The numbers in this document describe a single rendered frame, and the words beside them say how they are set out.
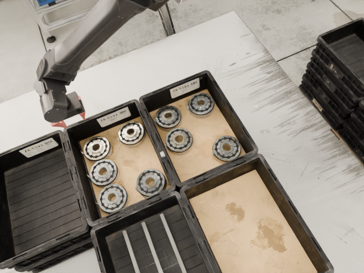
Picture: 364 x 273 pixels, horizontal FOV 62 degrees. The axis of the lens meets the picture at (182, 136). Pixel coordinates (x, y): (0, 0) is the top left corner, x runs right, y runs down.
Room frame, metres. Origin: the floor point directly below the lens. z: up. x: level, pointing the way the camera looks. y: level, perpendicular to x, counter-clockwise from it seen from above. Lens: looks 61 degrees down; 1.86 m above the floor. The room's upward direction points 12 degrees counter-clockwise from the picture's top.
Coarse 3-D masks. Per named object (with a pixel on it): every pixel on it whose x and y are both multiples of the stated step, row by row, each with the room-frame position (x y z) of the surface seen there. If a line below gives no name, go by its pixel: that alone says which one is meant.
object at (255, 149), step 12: (204, 72) 0.77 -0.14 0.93; (216, 84) 0.70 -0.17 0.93; (144, 96) 0.71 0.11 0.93; (144, 108) 0.66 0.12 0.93; (228, 108) 0.59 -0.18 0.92; (240, 120) 0.52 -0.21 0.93; (156, 132) 0.55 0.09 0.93; (252, 144) 0.43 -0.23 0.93; (240, 156) 0.39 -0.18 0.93; (168, 168) 0.41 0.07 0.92; (216, 168) 0.37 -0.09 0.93; (192, 180) 0.34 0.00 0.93
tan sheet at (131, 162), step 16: (112, 128) 0.66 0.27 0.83; (144, 128) 0.63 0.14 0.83; (80, 144) 0.62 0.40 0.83; (112, 144) 0.59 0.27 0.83; (144, 144) 0.56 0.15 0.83; (112, 160) 0.52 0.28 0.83; (128, 160) 0.51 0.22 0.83; (144, 160) 0.50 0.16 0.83; (128, 176) 0.45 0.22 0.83; (96, 192) 0.41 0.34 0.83; (128, 192) 0.38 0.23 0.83
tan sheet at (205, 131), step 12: (180, 108) 0.69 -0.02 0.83; (216, 108) 0.66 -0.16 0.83; (192, 120) 0.63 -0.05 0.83; (204, 120) 0.61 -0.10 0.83; (216, 120) 0.60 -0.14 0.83; (192, 132) 0.57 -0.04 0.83; (204, 132) 0.56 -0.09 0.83; (216, 132) 0.55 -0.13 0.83; (228, 132) 0.54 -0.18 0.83; (204, 144) 0.51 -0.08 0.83; (180, 156) 0.48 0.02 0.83; (192, 156) 0.47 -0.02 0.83; (204, 156) 0.46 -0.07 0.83; (180, 168) 0.43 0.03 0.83; (192, 168) 0.42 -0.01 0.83; (204, 168) 0.41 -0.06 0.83; (180, 180) 0.39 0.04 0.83
